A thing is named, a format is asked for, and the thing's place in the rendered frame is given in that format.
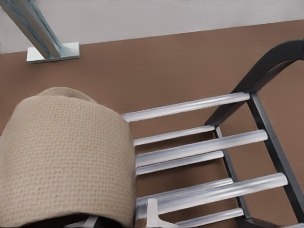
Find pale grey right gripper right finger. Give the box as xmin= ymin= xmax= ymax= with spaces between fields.
xmin=145 ymin=198 xmax=178 ymax=228

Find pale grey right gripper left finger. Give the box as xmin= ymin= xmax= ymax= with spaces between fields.
xmin=67 ymin=215 xmax=98 ymax=228

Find beige knit shoe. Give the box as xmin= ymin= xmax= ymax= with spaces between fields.
xmin=0 ymin=86 xmax=137 ymax=228

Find black shoe rack silver bars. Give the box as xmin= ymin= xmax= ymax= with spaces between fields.
xmin=120 ymin=39 xmax=304 ymax=228

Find silver frame post with foot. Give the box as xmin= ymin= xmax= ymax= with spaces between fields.
xmin=0 ymin=0 xmax=81 ymax=64

